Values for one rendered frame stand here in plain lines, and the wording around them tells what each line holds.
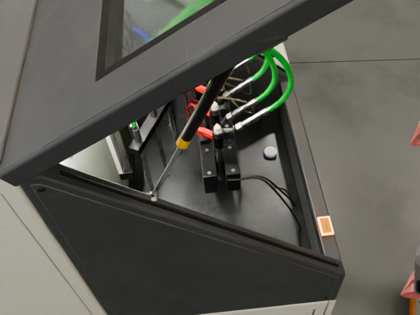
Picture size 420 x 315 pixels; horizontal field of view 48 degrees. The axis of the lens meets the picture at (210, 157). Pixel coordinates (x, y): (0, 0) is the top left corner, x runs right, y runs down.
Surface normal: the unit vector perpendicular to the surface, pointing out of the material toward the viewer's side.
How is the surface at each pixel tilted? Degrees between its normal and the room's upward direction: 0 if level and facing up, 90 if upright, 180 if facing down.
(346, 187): 0
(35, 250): 90
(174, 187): 0
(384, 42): 0
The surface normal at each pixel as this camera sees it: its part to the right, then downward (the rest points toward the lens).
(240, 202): -0.06, -0.61
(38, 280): 0.09, 0.79
